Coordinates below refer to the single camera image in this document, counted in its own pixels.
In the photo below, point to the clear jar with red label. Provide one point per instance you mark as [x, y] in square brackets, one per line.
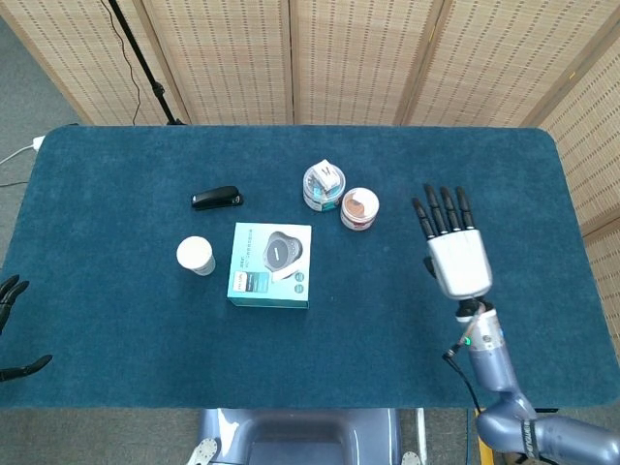
[359, 206]

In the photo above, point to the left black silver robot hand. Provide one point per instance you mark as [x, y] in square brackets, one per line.
[14, 288]

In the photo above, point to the black stapler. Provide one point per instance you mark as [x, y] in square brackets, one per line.
[213, 196]

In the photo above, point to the small white cardboard box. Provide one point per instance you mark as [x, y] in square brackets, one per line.
[325, 174]

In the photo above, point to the clear jar of binder clips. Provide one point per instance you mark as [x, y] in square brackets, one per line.
[319, 201]

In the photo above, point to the black table edge bracket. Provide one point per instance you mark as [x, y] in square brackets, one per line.
[547, 411]

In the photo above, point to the blue-grey robot torso base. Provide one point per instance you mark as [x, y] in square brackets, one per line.
[300, 436]

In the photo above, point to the yellow floor tape strip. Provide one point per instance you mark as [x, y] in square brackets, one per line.
[485, 453]

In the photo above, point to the black tripod stand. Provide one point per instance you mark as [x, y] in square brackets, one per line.
[145, 63]

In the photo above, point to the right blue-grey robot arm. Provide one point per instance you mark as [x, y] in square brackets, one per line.
[494, 368]

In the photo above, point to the teal speakerphone product box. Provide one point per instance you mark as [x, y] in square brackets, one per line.
[252, 298]

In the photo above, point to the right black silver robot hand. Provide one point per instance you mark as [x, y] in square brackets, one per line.
[460, 261]

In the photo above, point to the white paper cup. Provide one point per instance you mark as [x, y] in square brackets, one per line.
[194, 252]

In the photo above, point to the white table leg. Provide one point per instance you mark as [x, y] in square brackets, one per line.
[420, 431]

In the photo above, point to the bamboo folding screen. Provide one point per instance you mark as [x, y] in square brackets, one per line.
[242, 58]
[596, 145]

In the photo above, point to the blue carpet table cloth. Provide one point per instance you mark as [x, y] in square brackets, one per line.
[145, 315]

